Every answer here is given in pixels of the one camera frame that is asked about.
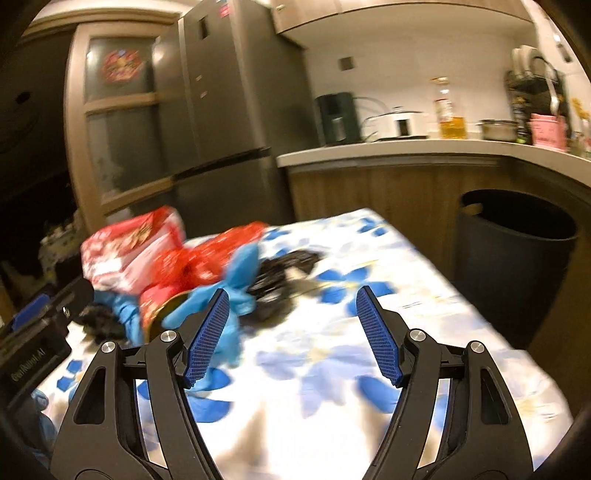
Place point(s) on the black dish rack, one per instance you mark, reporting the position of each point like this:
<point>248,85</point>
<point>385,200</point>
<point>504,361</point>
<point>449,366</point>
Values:
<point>521,92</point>

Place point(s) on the red and white snack package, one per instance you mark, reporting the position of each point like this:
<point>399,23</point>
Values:
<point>134,244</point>

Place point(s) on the wooden door with glass panels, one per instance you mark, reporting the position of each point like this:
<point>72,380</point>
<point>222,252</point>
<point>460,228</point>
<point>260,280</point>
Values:
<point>76,138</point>

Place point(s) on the dark wall socket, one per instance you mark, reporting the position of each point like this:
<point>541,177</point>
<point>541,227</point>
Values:
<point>346,63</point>

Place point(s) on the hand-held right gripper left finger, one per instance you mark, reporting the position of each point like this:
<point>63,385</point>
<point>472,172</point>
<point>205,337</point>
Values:
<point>207,337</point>

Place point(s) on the black plastic bag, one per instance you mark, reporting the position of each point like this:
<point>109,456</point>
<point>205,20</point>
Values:
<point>277,277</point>
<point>99,323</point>

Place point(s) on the black trash bin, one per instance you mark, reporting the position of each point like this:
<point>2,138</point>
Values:
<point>508,277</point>

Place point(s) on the steel bowl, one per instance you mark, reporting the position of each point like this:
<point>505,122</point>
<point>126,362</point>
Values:
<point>498,130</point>

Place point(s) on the white electric cooker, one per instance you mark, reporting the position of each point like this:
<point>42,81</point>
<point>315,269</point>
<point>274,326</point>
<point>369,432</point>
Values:
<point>397,124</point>

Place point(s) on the black air fryer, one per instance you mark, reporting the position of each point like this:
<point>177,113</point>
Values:
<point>337,117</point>

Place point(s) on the pink utensil holder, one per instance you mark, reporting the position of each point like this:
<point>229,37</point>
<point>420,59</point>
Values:
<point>548,133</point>

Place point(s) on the wooden upper cabinet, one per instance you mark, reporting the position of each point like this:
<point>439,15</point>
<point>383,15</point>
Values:
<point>392,14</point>

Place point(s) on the grey refrigerator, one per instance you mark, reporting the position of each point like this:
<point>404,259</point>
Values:
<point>221,115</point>

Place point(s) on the red round door decoration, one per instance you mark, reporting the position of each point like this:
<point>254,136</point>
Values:
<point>122,65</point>

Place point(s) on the kitchen counter with wooden cabinets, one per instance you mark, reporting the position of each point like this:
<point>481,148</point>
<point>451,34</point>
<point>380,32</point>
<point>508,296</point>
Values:
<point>369,194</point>

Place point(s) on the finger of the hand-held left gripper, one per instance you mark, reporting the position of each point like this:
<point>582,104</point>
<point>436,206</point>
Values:
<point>74,297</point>
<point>32,310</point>

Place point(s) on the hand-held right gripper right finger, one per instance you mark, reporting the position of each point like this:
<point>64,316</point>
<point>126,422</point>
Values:
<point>376,337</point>

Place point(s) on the red plastic bag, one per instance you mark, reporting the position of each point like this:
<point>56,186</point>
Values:
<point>207,258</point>

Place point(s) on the cooking oil bottle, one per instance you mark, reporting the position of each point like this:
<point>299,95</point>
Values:
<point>450,120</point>

